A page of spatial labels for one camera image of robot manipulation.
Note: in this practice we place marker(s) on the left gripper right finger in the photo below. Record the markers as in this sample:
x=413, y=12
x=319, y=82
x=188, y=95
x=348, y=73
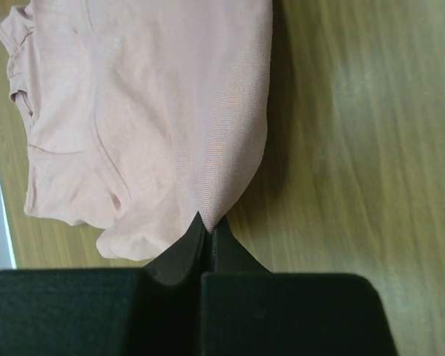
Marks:
x=247, y=310

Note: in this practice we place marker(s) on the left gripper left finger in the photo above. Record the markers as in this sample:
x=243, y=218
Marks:
x=151, y=310

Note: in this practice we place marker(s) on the dusty pink printed t-shirt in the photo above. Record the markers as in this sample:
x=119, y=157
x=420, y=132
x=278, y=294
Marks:
x=139, y=115

